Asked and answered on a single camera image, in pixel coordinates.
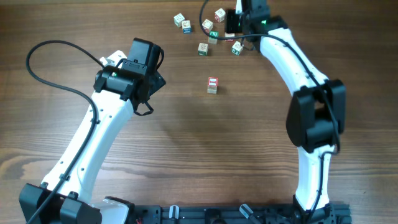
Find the red letter U block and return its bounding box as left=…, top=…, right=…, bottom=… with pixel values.
left=224, top=32, right=235, bottom=42

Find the red letter I block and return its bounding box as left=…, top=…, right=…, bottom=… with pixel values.
left=208, top=77, right=218, bottom=87

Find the white green picture block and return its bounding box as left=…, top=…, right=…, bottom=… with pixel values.
left=207, top=86, right=217, bottom=94

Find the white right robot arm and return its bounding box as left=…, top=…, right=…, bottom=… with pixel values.
left=225, top=1, right=346, bottom=223

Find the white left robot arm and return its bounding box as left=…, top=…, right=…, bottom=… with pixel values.
left=19, top=38, right=165, bottom=223

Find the red white picture block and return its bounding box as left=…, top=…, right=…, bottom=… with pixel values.
left=215, top=8, right=226, bottom=22

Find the red letter A block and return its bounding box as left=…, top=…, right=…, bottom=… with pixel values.
left=202, top=19, right=213, bottom=33

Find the green letter J block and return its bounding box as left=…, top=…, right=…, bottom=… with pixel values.
left=231, top=41, right=243, bottom=55

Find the green letter N block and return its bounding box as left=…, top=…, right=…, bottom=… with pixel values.
left=208, top=31, right=219, bottom=44

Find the green letter block centre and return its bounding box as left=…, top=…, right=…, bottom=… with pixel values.
left=198, top=43, right=208, bottom=56

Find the blue letter block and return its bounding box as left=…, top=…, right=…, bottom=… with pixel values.
left=182, top=20, right=192, bottom=34

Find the green letter block far left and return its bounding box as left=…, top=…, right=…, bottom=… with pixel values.
left=174, top=13, right=185, bottom=27

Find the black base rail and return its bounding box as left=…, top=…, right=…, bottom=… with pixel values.
left=127, top=204, right=353, bottom=224

